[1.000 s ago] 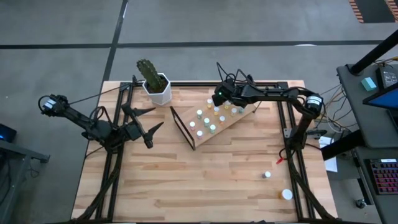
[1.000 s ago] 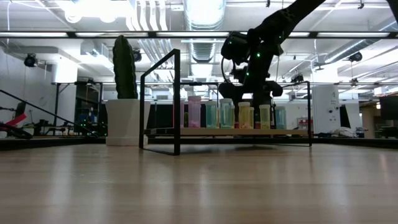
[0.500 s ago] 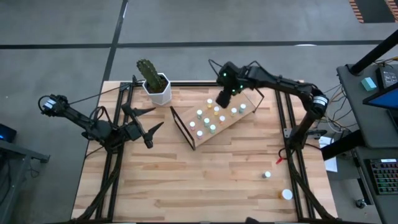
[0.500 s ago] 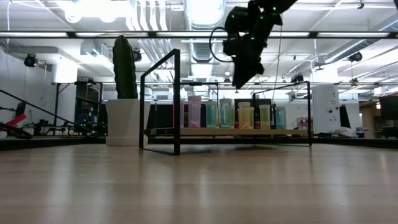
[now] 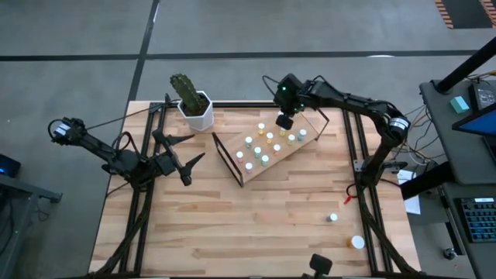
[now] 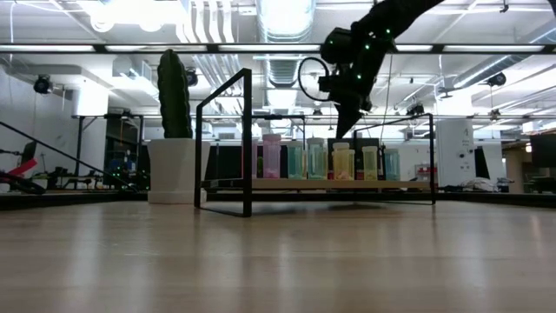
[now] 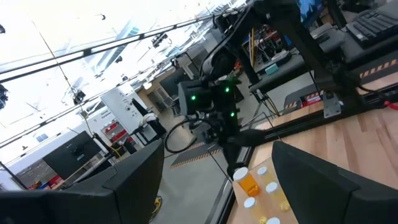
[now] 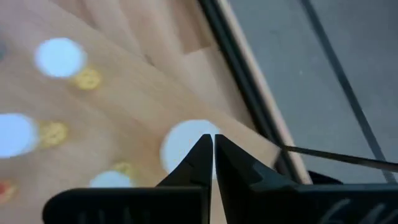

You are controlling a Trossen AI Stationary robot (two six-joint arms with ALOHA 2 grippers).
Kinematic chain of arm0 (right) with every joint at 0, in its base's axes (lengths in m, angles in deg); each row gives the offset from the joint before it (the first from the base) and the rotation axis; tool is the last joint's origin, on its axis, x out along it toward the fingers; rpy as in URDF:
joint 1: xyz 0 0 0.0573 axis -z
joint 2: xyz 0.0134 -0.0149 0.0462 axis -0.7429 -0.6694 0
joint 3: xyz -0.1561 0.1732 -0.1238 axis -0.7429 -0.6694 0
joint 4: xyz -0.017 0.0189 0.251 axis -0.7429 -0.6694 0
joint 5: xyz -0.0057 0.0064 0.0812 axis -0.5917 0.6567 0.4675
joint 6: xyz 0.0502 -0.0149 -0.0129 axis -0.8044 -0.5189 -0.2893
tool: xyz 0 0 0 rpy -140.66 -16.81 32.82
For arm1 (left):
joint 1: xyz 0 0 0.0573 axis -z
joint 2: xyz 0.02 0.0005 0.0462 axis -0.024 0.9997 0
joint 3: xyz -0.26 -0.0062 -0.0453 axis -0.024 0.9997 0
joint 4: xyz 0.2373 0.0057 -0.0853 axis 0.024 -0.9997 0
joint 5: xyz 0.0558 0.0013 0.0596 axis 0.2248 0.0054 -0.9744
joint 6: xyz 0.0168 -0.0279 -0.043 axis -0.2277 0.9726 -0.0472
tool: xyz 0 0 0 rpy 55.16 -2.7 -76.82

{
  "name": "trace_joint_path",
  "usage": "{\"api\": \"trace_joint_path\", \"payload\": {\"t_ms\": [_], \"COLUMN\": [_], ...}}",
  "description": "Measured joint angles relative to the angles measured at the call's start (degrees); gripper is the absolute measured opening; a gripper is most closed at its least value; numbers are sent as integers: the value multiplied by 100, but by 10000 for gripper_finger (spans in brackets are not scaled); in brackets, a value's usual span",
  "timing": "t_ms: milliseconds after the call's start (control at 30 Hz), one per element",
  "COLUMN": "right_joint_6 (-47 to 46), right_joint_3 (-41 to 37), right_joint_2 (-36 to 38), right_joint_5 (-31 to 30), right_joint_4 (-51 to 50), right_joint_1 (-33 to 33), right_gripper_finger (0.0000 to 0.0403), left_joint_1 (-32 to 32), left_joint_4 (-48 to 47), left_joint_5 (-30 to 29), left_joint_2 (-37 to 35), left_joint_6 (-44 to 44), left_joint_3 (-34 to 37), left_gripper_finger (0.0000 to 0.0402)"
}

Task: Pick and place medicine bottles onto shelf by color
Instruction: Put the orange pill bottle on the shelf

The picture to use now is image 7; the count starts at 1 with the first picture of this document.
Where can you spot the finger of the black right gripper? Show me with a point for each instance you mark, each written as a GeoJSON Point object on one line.
{"type": "Point", "coordinates": [250, 137]}
{"type": "Point", "coordinates": [233, 160]}

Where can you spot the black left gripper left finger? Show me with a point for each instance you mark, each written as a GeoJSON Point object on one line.
{"type": "Point", "coordinates": [109, 202]}

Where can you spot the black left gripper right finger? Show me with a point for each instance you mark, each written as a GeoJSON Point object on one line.
{"type": "Point", "coordinates": [326, 199]}

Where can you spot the large amber pill bottle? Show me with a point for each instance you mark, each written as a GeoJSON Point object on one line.
{"type": "Point", "coordinates": [247, 183]}

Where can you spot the small yellow pill bottle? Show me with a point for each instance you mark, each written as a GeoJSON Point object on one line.
{"type": "Point", "coordinates": [264, 174]}

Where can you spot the yellow pill bottle yellow pills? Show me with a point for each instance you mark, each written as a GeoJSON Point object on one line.
{"type": "Point", "coordinates": [275, 194]}

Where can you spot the small translucent pill bottle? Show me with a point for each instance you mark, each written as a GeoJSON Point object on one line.
{"type": "Point", "coordinates": [253, 209]}

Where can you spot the small blue-grey pill bottle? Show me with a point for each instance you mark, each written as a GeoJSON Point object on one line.
{"type": "Point", "coordinates": [273, 221]}

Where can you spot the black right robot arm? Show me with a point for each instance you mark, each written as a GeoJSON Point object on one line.
{"type": "Point", "coordinates": [295, 37]}

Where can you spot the black hazard-striped floor mat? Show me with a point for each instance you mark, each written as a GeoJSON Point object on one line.
{"type": "Point", "coordinates": [196, 154]}

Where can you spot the black monitor on stand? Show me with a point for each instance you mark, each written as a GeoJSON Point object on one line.
{"type": "Point", "coordinates": [71, 154]}

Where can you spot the small teal box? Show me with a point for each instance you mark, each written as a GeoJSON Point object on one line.
{"type": "Point", "coordinates": [271, 69]}

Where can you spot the black wheeled cart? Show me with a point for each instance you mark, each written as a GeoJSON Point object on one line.
{"type": "Point", "coordinates": [154, 130]}

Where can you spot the white cloth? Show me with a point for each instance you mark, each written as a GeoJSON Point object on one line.
{"type": "Point", "coordinates": [149, 117]}

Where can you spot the red storage bins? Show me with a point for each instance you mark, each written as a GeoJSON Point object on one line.
{"type": "Point", "coordinates": [115, 132]}

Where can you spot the black hazard-striped platform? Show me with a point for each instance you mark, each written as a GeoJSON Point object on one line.
{"type": "Point", "coordinates": [311, 98]}

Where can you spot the white equipment cabinet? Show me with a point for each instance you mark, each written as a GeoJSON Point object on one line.
{"type": "Point", "coordinates": [122, 109]}

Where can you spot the black hanging ceiling spotlight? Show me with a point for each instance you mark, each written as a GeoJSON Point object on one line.
{"type": "Point", "coordinates": [79, 97]}

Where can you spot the red tag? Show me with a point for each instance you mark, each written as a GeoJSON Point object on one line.
{"type": "Point", "coordinates": [391, 105]}

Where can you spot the monitor with blue screen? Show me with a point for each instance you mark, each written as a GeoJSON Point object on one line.
{"type": "Point", "coordinates": [309, 7]}

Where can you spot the black keyboard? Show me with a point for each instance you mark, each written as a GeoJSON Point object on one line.
{"type": "Point", "coordinates": [373, 23]}

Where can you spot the silver metal bracket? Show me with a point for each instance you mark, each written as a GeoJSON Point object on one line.
{"type": "Point", "coordinates": [332, 105]}

